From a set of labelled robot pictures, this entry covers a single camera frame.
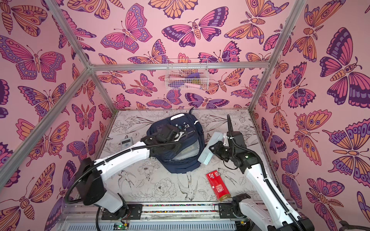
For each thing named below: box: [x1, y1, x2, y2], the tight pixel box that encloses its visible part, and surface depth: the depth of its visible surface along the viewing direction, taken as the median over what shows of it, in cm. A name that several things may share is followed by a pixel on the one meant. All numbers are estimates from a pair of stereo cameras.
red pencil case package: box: [205, 170, 231, 202], surface depth 83 cm
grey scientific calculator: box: [120, 136, 134, 151], surface depth 102 cm
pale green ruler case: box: [197, 131, 225, 166], surface depth 78 cm
